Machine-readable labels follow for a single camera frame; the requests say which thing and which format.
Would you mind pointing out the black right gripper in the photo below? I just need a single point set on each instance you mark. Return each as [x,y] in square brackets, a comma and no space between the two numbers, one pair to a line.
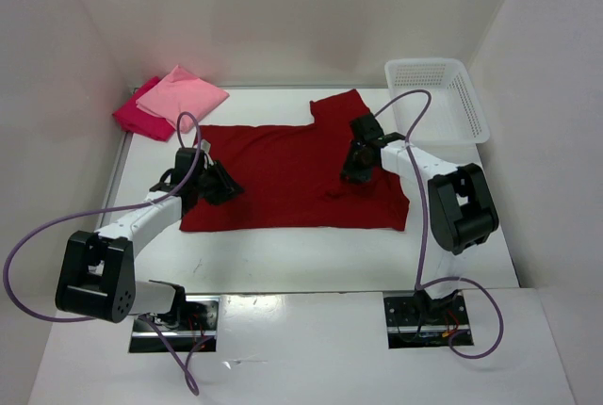
[356,163]

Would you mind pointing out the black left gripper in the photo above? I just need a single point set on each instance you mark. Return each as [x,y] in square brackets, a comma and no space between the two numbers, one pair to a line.
[215,184]

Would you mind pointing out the dark red t shirt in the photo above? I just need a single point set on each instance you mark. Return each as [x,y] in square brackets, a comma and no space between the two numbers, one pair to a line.
[291,176]

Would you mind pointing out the light pink t shirt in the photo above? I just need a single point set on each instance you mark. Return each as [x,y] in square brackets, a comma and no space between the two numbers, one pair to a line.
[181,91]

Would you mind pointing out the magenta t shirt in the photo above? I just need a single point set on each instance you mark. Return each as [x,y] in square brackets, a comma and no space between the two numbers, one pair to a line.
[132,119]

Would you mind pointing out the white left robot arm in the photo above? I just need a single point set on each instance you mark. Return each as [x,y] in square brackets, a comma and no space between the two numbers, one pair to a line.
[97,277]

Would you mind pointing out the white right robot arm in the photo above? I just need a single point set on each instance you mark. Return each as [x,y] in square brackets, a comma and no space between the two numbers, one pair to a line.
[458,213]

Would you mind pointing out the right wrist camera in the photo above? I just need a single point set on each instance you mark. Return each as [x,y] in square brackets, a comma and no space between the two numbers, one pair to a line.
[366,128]

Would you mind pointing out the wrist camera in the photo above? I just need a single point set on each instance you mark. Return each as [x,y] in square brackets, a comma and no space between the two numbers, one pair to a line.
[366,128]
[183,161]

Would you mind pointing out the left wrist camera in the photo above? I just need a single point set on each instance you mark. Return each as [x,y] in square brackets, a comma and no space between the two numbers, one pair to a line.
[183,161]

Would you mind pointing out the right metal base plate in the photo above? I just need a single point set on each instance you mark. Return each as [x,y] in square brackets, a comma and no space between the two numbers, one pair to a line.
[413,320]

